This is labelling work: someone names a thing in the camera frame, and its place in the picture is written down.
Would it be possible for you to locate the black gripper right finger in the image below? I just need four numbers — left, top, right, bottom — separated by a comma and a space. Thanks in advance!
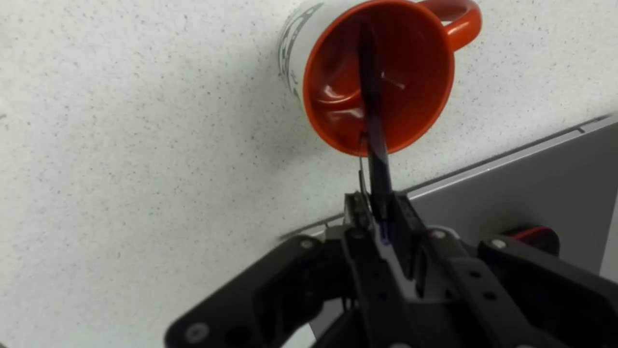
385, 191, 618, 348

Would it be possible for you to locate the white mug with orange interior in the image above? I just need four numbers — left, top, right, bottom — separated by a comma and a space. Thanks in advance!
277, 0, 485, 159

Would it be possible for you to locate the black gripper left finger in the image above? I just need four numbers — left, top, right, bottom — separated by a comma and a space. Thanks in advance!
165, 191, 414, 348

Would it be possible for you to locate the black pen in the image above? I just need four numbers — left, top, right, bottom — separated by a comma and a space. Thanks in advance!
354, 23, 397, 228

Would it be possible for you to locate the black earbuds case red stripe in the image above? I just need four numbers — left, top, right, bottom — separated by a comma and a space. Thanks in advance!
501, 224, 563, 257

